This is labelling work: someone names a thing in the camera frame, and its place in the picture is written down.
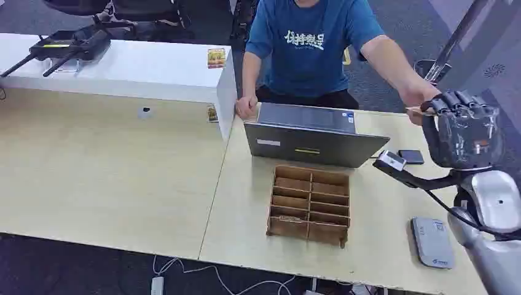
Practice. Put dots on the grey laptop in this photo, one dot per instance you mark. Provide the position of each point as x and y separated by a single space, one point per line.
313 140

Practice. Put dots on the flat grey box device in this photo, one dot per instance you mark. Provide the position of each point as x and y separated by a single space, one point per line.
432 243

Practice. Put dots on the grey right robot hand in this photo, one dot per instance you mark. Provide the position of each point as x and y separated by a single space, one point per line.
464 134

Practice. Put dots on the playing card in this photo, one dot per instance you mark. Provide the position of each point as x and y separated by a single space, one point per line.
415 110

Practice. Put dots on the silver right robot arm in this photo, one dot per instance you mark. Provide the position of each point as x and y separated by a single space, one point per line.
494 199

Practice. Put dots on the black office chair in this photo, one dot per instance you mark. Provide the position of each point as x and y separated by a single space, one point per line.
150 18

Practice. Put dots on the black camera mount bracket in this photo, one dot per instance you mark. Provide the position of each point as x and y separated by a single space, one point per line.
419 181

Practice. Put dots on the white desk riser shelf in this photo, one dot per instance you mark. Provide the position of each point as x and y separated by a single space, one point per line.
134 71

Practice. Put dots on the person's right hand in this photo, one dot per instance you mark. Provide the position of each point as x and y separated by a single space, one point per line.
245 106

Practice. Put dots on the person's left hand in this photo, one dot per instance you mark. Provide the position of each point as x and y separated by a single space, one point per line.
416 97

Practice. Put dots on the person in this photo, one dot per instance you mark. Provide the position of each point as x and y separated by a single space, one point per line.
305 53

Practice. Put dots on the wooden compartment box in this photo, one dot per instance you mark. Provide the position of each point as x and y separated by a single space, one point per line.
309 203

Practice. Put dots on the white power strip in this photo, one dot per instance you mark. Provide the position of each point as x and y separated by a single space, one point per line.
157 286

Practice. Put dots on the black smartphone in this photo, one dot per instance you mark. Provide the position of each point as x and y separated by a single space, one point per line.
411 156

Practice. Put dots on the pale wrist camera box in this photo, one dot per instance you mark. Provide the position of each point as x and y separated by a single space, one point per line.
391 159

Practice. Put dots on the metal stand pole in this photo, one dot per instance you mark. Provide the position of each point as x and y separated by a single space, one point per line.
456 38

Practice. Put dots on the black remote controller with antennas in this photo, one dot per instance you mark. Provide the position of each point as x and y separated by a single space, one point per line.
69 44

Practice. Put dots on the printed card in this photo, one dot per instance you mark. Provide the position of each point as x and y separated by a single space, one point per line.
212 113
216 58

